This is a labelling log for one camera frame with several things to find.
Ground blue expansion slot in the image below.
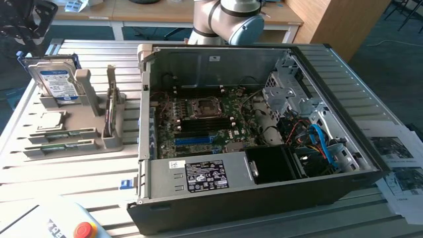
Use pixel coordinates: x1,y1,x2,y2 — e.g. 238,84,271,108
174,137,212,147

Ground grey power supply unit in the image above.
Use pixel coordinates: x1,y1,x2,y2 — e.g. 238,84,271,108
144,153,258,199

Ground wooden desk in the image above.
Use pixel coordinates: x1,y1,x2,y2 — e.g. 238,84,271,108
52,0,304,45

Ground red wire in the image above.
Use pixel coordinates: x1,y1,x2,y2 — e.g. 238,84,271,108
284,119,312,145

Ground green RAM stick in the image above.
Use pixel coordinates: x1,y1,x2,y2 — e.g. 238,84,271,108
40,143,80,153
44,130,83,140

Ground white floor cable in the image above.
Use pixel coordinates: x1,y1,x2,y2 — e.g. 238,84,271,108
367,40,415,48

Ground hard disk with blue label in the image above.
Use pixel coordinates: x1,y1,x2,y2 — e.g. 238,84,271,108
27,61,83,104

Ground black open PC case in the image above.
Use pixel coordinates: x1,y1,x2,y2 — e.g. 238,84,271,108
127,43,394,236

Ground silver CPU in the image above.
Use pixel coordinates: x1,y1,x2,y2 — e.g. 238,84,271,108
36,112,64,130

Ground printed paper sheet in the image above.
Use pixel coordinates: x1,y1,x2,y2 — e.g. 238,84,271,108
358,120,422,162
375,158,423,199
384,195,423,224

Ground blue disk caddy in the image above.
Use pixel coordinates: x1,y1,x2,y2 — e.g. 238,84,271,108
15,50,83,75

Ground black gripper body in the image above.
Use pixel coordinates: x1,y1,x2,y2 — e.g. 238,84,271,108
0,0,60,51

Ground CPU socket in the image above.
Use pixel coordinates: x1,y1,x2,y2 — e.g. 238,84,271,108
187,96,226,118

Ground green motherboard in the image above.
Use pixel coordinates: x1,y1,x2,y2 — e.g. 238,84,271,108
150,85,266,160

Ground black expansion slot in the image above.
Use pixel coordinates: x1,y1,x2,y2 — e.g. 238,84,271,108
174,132,211,139

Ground graphics card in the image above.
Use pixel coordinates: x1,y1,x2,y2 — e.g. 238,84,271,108
102,64,120,140

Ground blue wire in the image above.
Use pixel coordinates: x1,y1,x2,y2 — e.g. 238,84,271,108
306,123,342,172

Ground grey teach pendant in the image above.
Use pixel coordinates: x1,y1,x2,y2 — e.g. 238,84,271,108
0,197,110,238

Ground red emergency stop button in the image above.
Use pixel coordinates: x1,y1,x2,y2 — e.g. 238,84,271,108
72,222,99,238

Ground metal disk bay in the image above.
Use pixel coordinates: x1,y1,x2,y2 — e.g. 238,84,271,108
262,71,364,172

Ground black RAM slot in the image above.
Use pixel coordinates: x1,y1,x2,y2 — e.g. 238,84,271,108
182,124,232,129
182,118,231,123
182,127,234,132
182,121,232,126

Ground grey parts rack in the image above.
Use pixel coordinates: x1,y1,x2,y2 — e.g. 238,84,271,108
21,68,128,162

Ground blue plastic bracket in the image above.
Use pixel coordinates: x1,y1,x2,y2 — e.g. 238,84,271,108
119,177,139,191

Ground wooden cabinet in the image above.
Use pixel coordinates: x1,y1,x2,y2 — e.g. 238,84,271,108
284,0,395,63

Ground black chair legs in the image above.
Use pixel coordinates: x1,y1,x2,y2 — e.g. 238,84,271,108
384,0,423,32

